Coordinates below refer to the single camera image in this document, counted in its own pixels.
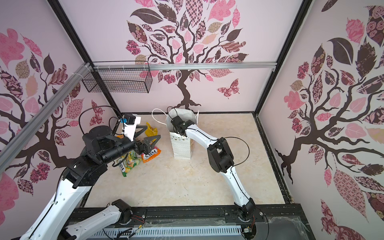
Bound yellow snack bag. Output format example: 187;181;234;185
145;123;158;137

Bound aluminium rail left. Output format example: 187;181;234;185
1;63;92;173

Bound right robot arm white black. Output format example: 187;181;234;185
171;116;256;222

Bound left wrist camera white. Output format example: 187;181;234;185
121;114;141;141

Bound green yellow candy bag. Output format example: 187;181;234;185
118;151;142;177

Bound white patterned paper bag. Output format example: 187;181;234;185
151;108;199;160

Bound aluminium rail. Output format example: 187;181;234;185
1;63;92;173
93;62;277;71

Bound white slotted cable duct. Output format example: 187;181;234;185
89;226;244;240

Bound black wire basket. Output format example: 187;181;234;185
82;60;153;94

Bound orange pink snack bag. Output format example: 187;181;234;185
141;147;161;163

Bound aluminium rail back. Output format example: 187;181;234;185
93;62;277;71

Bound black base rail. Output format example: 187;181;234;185
68;203;307;229

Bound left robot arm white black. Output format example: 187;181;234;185
20;126;161;240

